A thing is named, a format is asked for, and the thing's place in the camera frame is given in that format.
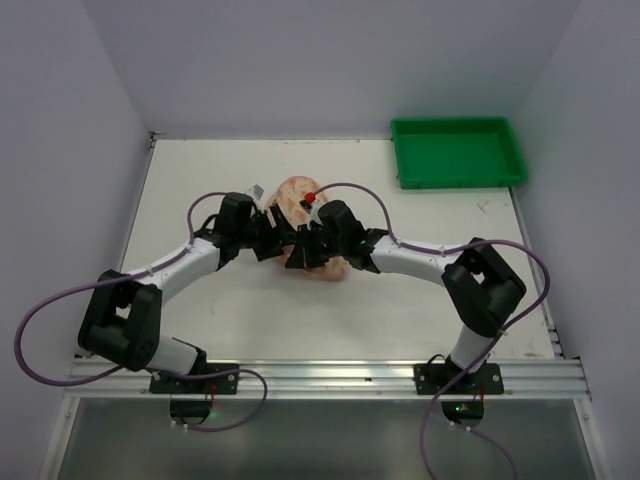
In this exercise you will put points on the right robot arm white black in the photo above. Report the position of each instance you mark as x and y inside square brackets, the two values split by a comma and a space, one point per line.
[483, 288]

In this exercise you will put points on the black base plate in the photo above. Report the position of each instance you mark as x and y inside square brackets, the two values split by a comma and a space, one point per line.
[431, 376]
[205, 379]

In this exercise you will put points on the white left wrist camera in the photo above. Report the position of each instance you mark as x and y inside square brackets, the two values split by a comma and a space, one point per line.
[256, 191]

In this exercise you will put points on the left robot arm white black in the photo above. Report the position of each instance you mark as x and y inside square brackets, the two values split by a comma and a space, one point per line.
[123, 320]

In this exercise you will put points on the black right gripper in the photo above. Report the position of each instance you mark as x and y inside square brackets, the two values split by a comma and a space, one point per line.
[308, 242]

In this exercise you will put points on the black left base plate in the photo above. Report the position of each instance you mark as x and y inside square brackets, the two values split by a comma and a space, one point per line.
[205, 379]

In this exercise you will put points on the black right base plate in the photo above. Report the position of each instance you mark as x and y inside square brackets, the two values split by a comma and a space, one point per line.
[431, 376]

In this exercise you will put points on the aluminium mounting rail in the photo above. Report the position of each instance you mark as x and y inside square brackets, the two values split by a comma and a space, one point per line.
[537, 379]

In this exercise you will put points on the green plastic tray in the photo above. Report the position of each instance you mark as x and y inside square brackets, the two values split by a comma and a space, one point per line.
[456, 153]

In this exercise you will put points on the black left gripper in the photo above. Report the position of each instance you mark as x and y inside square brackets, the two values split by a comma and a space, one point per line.
[273, 232]

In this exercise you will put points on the floral mesh laundry bag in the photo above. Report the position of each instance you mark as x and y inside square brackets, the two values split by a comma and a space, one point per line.
[288, 197]

